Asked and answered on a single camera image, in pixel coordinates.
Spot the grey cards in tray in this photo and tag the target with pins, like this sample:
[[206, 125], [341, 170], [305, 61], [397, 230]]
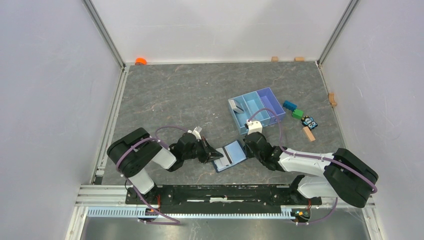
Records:
[[236, 106]]

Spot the blue purple three-bin tray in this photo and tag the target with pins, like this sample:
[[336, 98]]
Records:
[[263, 103]]

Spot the blue card holder wallet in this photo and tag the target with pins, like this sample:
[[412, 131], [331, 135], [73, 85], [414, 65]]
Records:
[[237, 154]]

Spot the small wooden block right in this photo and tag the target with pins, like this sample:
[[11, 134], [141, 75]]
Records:
[[299, 59]]

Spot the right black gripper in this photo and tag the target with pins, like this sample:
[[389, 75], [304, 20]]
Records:
[[248, 154]]

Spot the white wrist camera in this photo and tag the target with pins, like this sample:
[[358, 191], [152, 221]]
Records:
[[254, 126], [196, 132]]

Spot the black owl pattern block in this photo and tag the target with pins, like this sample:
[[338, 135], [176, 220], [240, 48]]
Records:
[[309, 122]]

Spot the curved wooden piece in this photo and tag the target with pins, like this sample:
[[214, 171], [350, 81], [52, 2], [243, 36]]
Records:
[[332, 99]]

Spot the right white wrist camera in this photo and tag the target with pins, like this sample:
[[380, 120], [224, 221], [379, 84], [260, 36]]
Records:
[[254, 126]]

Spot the orange round cap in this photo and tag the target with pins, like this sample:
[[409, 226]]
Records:
[[140, 61]]

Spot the grey credit card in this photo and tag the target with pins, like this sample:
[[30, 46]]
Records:
[[225, 160]]

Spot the green toy brick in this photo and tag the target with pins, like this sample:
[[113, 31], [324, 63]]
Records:
[[297, 114]]

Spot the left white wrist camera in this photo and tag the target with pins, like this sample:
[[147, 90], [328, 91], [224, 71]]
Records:
[[196, 132]]

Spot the blue toy brick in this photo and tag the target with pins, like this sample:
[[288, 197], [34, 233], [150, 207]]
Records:
[[289, 105]]

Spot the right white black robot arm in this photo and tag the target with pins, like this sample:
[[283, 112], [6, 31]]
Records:
[[332, 175]]

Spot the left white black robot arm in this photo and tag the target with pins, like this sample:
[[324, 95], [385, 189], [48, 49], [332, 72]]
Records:
[[133, 152]]

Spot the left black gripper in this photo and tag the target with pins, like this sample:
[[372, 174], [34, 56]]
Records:
[[212, 154]]

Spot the wooden stick block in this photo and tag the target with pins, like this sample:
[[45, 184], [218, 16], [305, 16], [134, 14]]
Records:
[[308, 134]]

